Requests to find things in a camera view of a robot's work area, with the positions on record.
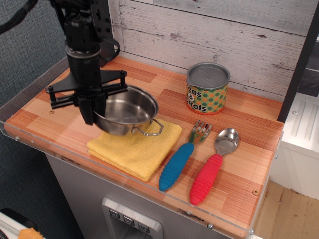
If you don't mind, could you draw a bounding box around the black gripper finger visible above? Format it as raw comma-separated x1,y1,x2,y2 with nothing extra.
78,97,94,125
93,93,106,116

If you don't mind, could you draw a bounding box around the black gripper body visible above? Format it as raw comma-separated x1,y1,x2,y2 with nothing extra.
46,51,127,109

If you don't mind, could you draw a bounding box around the silver steel pan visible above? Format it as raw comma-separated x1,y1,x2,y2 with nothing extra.
94,85,164,136

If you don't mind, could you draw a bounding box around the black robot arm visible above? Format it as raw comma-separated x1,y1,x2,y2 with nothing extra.
46,0,127,125

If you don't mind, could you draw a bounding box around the yellow folded rag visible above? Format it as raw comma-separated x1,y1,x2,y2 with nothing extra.
87,120,182,182

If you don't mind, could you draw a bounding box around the grey toy fridge cabinet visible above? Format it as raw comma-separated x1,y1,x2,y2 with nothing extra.
47,155,254,239

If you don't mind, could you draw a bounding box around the peas and carrots can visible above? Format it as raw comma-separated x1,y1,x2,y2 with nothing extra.
186,62,231,115

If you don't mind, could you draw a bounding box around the silver dispenser panel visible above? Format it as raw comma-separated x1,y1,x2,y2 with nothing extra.
102,197,163,239

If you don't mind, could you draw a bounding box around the clear acrylic edge guard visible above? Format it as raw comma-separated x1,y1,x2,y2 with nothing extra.
0,57,283,231

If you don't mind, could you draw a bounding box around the orange object bottom corner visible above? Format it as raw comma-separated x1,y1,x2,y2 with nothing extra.
18,228,44,239

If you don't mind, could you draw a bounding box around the black and white base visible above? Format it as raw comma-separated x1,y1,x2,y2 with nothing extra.
0,208,38,239

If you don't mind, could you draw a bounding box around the black cable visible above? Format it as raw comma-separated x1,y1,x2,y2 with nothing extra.
0,0,121,68

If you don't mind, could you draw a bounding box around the blue handled fork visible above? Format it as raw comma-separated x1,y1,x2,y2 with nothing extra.
159,120,212,191

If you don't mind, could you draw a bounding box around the red handled spoon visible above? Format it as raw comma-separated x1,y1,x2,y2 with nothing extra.
189,128,239,205

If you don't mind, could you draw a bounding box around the dark right frame post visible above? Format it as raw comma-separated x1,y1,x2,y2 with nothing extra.
277,3,319,123

